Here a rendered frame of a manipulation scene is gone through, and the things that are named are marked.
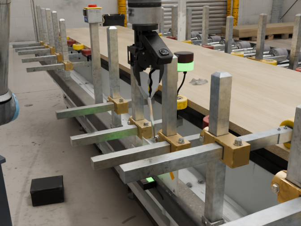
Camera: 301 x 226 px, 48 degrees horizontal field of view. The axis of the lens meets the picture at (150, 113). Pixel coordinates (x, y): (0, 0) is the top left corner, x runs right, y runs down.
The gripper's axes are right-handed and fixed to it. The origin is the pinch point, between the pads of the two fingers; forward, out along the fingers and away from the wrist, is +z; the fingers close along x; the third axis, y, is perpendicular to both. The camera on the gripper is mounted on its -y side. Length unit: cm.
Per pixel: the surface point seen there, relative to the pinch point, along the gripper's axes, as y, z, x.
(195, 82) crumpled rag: 37, 10, -40
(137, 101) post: 25.6, 10.2, -7.0
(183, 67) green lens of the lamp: -0.3, -7.2, -11.1
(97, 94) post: 77, 21, -7
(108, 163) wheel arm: -3.2, 16.7, 14.4
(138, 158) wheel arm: -3.2, 17.0, 5.4
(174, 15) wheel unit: 193, -5, -117
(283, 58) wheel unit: 85, 18, -141
